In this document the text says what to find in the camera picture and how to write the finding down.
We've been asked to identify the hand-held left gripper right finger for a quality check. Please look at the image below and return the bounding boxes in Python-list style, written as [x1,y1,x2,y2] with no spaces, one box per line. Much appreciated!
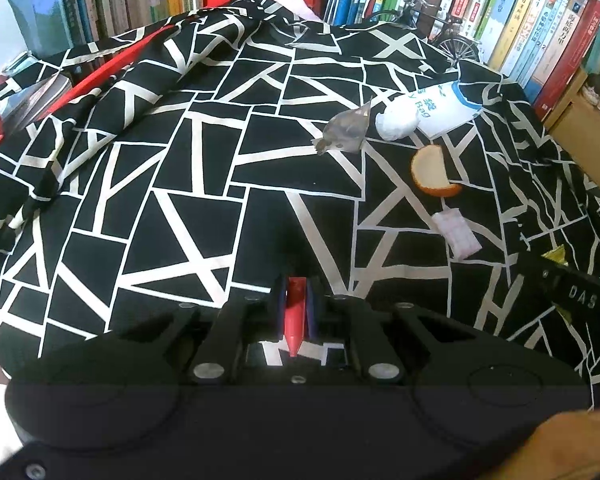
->
[305,277,482,382]

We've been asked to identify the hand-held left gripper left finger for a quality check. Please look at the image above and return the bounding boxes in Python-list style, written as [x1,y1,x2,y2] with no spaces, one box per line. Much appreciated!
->
[122,276,288,385]

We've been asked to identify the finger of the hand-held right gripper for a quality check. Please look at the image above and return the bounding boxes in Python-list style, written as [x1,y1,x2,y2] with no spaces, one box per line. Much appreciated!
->
[517,252,546,289]

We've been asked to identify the red wrapper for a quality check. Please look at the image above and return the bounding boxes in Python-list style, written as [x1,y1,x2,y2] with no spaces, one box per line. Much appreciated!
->
[281,276,310,358]

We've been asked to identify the white blue paper bag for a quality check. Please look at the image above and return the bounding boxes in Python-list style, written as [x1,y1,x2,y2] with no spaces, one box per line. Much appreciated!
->
[416,80,484,139]

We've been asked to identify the person's left hand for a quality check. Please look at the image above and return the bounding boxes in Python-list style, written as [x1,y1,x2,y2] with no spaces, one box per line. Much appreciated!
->
[500,411,600,480]

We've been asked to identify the small white packet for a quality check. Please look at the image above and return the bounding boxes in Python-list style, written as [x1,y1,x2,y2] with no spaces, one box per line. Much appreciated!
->
[432,208,483,262]

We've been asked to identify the bread slice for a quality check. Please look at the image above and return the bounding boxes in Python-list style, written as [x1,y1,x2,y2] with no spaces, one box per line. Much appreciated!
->
[411,145,464,197]

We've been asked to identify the wooden box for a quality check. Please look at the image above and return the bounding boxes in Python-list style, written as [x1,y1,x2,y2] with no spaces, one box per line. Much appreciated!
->
[542,65,600,181]

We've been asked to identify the black white patterned cloth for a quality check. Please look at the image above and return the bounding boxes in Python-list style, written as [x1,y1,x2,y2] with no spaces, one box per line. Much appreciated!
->
[0,0,600,386]

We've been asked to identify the grey foil wrapper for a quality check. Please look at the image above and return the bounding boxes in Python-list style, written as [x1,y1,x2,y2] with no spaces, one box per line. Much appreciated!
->
[312,99,374,156]

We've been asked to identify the miniature bicycle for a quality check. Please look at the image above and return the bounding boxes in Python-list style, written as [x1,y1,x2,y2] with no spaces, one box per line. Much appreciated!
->
[362,0,481,69]

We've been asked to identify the row of colourful books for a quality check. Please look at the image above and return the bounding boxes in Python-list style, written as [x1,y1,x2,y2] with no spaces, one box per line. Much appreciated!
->
[325,0,600,111]

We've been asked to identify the red cloth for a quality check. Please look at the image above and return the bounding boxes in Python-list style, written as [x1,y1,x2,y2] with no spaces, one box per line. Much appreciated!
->
[45,0,261,124]

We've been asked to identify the pink cloth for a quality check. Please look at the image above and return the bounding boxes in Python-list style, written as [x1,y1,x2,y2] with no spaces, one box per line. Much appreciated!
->
[257,0,326,23]

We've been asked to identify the stack of magazines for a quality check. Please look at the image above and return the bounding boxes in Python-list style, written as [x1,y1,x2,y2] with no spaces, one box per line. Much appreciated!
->
[0,72,74,134]

